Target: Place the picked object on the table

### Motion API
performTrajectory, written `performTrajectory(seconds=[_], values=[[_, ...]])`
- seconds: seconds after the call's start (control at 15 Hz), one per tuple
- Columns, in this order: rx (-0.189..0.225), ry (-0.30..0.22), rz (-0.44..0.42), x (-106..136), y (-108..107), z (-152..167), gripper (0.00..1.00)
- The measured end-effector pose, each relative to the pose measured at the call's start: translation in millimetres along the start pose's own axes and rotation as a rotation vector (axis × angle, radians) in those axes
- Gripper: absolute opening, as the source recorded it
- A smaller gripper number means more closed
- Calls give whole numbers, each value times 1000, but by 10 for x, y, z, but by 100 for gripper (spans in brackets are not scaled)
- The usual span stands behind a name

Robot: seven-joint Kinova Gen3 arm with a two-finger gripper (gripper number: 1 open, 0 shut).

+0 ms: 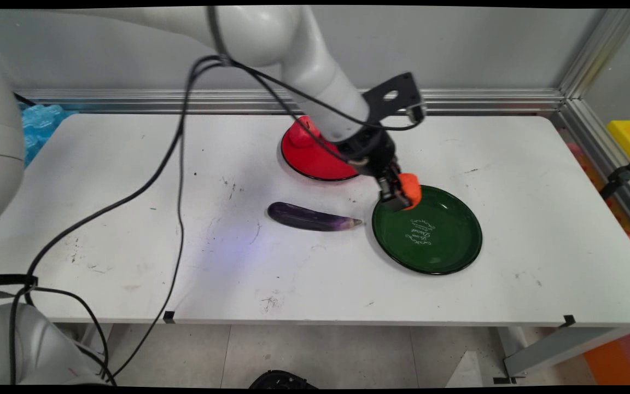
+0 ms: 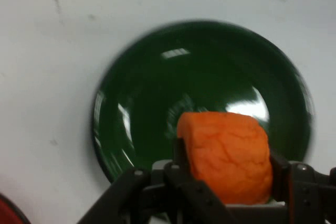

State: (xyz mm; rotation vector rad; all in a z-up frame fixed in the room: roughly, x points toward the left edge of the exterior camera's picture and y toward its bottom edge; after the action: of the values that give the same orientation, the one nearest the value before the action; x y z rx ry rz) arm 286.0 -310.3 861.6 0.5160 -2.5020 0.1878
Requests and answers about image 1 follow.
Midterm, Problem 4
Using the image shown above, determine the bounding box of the black round floor object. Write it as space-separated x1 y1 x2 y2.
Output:
248 370 318 390

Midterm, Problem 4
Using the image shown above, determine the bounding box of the grey table leg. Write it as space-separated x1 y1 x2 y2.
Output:
493 326 625 385

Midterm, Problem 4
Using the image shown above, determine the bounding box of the blue bubble wrap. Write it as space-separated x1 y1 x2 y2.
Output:
19 103 78 167

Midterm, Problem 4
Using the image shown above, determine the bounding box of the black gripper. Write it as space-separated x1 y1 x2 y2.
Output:
339 127 412 213

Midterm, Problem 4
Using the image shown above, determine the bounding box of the orange toy carrot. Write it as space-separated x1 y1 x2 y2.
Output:
396 173 423 211

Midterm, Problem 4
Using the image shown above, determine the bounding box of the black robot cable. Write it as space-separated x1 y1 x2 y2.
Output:
8 54 419 386

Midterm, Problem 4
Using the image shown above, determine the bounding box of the red toy vegetable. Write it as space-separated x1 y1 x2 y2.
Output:
289 116 321 149

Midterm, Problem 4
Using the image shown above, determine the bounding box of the black clamp stand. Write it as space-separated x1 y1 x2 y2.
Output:
599 146 630 200

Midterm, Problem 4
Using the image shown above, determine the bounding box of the aluminium frame rail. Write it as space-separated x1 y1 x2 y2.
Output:
13 8 630 241

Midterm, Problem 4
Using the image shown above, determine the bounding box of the green round plate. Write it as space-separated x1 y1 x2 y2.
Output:
371 184 483 276

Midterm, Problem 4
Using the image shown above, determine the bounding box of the red round plate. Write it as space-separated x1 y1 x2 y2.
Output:
281 115 360 182

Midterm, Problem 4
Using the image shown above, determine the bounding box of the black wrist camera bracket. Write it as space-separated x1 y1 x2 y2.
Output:
362 72 426 124

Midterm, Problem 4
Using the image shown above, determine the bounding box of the orange box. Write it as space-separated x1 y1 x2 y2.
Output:
583 327 630 386

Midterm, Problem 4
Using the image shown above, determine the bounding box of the dark purple eggplant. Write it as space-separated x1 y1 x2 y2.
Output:
267 201 364 232

